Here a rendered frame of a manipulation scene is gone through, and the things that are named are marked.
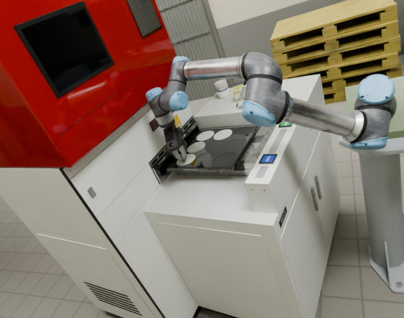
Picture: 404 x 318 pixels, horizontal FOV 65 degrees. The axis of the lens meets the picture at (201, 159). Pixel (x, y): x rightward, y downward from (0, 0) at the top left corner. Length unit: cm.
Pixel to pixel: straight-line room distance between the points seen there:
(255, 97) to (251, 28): 347
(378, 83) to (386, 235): 84
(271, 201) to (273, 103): 35
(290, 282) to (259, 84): 79
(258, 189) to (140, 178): 58
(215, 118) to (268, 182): 73
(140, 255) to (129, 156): 45
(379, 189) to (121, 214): 114
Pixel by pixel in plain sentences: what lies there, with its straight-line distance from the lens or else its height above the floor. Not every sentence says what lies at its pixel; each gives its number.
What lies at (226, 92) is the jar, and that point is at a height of 100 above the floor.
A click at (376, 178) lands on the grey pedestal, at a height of 62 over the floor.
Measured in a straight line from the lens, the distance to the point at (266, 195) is 115.
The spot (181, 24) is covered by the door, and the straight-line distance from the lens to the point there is 472.
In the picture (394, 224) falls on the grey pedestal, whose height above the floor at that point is 33.
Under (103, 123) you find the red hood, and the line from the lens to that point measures 128.
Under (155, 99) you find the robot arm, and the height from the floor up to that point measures 125.
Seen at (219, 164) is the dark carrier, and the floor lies 90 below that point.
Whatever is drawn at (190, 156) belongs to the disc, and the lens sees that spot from 157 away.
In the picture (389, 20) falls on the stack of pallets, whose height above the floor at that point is 70.
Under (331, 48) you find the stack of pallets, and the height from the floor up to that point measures 58.
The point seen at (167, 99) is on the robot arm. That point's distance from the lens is 130.
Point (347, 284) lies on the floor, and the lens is 199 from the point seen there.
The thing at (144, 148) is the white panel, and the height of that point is 104.
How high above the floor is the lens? 163
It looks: 29 degrees down
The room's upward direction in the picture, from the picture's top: 23 degrees counter-clockwise
